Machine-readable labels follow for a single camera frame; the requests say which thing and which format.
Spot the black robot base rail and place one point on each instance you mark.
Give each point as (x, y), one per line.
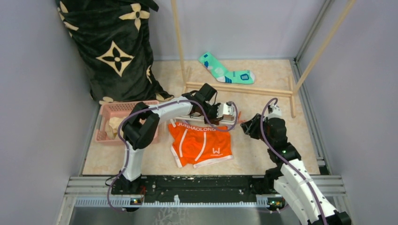
(195, 188)

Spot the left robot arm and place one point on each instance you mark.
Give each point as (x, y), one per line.
(137, 130)

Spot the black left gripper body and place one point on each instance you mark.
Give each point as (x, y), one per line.
(210, 111)

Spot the pink plastic basket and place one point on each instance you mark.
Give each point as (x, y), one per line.
(121, 110)

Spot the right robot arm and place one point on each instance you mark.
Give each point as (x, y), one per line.
(290, 177)

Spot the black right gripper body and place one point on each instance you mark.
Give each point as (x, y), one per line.
(254, 130)

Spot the white multi-clip hanger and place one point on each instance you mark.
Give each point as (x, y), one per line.
(201, 119)

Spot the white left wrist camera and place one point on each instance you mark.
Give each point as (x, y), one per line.
(226, 111)

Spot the beige cloth in basket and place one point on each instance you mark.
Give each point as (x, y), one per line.
(111, 127)

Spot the green blue patterned sock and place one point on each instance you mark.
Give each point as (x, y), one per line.
(222, 74)

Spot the orange underwear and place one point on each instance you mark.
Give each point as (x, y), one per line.
(199, 146)

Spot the black floral blanket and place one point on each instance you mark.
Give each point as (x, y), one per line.
(113, 40)

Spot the wooden drying rack frame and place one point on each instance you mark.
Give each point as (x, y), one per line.
(294, 87)

